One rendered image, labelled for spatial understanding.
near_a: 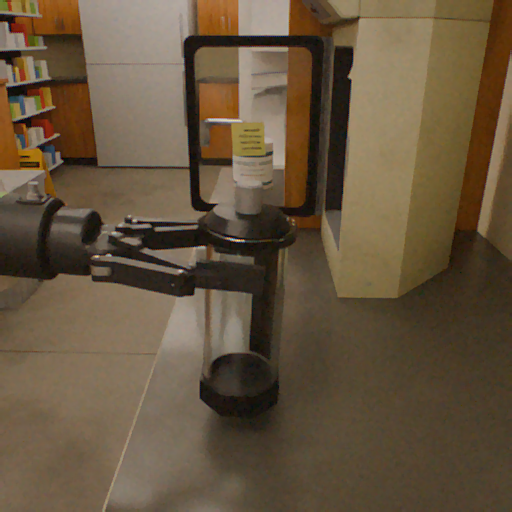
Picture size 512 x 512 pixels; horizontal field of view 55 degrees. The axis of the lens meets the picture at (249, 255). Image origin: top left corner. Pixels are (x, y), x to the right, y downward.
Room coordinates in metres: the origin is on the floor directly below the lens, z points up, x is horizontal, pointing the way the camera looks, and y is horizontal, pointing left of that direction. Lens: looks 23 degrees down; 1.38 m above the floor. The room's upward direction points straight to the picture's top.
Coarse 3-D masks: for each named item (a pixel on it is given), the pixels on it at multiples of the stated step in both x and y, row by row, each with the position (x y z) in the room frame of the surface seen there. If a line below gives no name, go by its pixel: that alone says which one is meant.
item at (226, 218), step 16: (240, 192) 0.50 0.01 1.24; (256, 192) 0.49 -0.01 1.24; (224, 208) 0.51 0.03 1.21; (240, 208) 0.50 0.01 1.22; (256, 208) 0.50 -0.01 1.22; (272, 208) 0.52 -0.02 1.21; (208, 224) 0.49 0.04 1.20; (224, 224) 0.47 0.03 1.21; (240, 224) 0.47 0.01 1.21; (256, 224) 0.47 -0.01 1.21; (272, 224) 0.48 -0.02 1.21; (288, 224) 0.50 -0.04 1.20
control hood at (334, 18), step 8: (320, 0) 0.89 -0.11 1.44; (328, 0) 0.82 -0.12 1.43; (336, 0) 0.82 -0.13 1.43; (344, 0) 0.82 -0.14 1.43; (352, 0) 0.82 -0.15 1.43; (360, 0) 0.82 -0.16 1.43; (328, 8) 0.87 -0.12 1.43; (336, 8) 0.82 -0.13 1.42; (344, 8) 0.82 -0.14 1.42; (352, 8) 0.82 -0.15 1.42; (336, 16) 0.86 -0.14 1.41; (344, 16) 0.82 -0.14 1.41; (352, 16) 0.82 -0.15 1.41
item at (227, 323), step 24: (288, 216) 0.53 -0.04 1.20; (240, 240) 0.45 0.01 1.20; (264, 240) 0.46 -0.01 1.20; (264, 264) 0.46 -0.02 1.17; (264, 288) 0.47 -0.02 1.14; (216, 312) 0.47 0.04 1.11; (240, 312) 0.46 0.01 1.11; (264, 312) 0.47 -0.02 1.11; (216, 336) 0.47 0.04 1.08; (240, 336) 0.46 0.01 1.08; (264, 336) 0.47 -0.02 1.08; (216, 360) 0.47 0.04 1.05; (240, 360) 0.46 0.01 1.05; (264, 360) 0.47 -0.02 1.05; (216, 384) 0.47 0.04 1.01; (240, 384) 0.46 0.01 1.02; (264, 384) 0.47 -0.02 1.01
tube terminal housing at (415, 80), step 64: (384, 0) 0.82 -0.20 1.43; (448, 0) 0.84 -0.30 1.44; (384, 64) 0.82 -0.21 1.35; (448, 64) 0.86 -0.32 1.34; (384, 128) 0.82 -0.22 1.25; (448, 128) 0.88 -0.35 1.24; (384, 192) 0.82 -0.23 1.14; (448, 192) 0.91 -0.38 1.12; (384, 256) 0.82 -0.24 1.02; (448, 256) 0.94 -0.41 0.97
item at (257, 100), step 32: (224, 64) 1.16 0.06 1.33; (256, 64) 1.15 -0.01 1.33; (288, 64) 1.14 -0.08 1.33; (224, 96) 1.16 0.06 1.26; (256, 96) 1.15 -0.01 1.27; (288, 96) 1.14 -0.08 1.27; (224, 128) 1.16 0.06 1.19; (256, 128) 1.15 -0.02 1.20; (288, 128) 1.14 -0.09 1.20; (224, 160) 1.16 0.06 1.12; (256, 160) 1.15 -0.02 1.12; (288, 160) 1.14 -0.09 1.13; (224, 192) 1.16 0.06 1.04; (288, 192) 1.14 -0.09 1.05
